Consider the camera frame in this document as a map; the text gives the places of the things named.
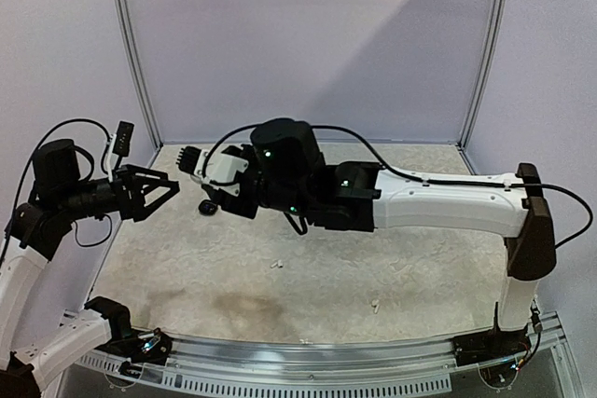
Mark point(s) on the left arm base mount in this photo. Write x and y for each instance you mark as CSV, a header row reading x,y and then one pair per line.
x,y
139,347

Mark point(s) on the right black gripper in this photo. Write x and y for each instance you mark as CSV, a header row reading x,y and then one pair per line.
x,y
243,202

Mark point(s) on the black earbud charging case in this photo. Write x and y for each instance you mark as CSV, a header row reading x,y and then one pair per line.
x,y
207,208

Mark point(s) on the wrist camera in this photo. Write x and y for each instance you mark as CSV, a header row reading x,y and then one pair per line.
x,y
117,148
217,173

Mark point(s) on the aluminium front rail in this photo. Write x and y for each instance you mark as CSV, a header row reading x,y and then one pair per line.
x,y
424,367

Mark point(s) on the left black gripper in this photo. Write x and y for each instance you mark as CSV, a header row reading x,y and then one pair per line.
x,y
135,205

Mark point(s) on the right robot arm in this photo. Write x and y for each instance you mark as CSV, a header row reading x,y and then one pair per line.
x,y
282,168

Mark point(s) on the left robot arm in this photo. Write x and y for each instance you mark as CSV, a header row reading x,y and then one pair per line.
x,y
60,198

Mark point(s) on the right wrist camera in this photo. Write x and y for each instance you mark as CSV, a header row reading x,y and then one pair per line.
x,y
217,173

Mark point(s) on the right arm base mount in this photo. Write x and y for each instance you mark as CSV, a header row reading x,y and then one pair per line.
x,y
483,346

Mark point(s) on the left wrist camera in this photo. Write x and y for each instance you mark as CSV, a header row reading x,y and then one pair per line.
x,y
117,148

